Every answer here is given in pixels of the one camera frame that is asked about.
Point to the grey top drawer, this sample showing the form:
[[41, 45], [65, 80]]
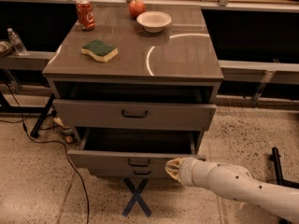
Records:
[[130, 115]]

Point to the grey bottom drawer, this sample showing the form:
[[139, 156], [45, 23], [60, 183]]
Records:
[[160, 173]]

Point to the grey drawer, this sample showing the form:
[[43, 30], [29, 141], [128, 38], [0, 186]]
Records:
[[130, 115], [126, 149], [160, 173]]

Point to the blue tape cross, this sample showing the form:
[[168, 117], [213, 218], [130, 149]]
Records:
[[136, 197]]

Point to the green yellow sponge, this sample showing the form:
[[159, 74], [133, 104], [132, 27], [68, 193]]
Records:
[[99, 50]]

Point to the grey side shelf right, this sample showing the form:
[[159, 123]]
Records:
[[280, 73]]

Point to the red apple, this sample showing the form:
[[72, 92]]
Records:
[[136, 7]]

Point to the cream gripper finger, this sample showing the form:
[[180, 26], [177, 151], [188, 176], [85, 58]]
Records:
[[172, 167]]

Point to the grey drawer cabinet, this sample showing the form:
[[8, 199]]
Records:
[[176, 66]]

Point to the black stand leg right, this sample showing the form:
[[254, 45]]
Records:
[[275, 158]]

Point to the orange soda can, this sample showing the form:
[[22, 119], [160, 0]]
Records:
[[85, 14]]

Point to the grey side shelf left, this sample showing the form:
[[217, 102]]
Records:
[[33, 61]]

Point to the grey side shelf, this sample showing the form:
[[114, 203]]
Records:
[[280, 73], [33, 61]]

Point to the black table leg left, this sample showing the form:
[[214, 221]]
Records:
[[42, 116]]

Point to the clear water bottle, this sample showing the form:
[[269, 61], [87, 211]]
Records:
[[16, 42]]

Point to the white bowl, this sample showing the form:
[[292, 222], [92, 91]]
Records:
[[154, 21]]

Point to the bowl on left shelf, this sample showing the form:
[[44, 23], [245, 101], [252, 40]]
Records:
[[5, 48]]

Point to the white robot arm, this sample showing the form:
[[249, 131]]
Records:
[[234, 182]]

